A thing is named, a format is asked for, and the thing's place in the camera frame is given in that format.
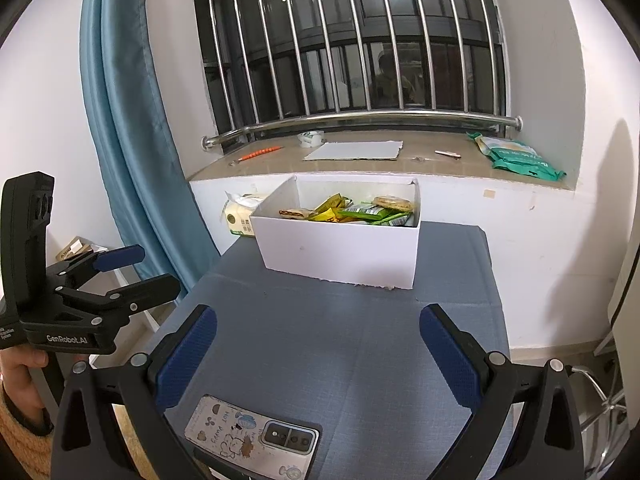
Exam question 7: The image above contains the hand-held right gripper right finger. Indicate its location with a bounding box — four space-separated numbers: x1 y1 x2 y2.
419 304 586 480

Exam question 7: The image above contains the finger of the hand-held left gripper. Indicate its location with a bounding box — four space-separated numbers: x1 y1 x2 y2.
47 244 146 292
55 274 182 328

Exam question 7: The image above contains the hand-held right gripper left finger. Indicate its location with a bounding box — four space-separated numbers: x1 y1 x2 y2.
50 304 218 480

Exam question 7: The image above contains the white cardboard box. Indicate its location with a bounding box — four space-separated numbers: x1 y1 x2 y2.
248 175 421 291

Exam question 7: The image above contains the pile of mixed snacks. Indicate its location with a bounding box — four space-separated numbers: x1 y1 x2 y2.
278 193 416 227

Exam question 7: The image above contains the person's left hand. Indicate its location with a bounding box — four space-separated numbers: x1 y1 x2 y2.
0 348 51 412

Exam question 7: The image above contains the small brown carton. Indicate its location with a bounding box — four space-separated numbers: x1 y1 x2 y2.
55 237 108 263

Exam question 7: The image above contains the phone with cartoon case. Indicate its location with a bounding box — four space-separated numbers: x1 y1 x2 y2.
184 395 321 480

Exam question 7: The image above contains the tissue pack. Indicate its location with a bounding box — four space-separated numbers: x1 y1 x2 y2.
220 191 266 237

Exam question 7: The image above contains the blue curtain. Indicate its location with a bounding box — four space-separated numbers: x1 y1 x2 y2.
79 0 221 293

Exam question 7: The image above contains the blue grey tablecloth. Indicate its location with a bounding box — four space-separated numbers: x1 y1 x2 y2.
145 225 516 480

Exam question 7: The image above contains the metal chair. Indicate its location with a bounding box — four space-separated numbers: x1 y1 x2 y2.
570 365 631 471

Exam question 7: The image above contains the orange beaded tool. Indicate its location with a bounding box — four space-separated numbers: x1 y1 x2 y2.
231 146 283 165

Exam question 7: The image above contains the green wet wipes pack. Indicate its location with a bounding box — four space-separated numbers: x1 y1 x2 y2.
466 132 567 182

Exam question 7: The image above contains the grey cardboard sheet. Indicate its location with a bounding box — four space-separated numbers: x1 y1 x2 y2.
302 141 403 162

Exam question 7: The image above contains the steel window guard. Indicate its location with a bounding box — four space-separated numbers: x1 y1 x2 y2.
175 0 523 152

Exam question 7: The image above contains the dark window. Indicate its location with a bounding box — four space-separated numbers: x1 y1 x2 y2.
192 0 506 136

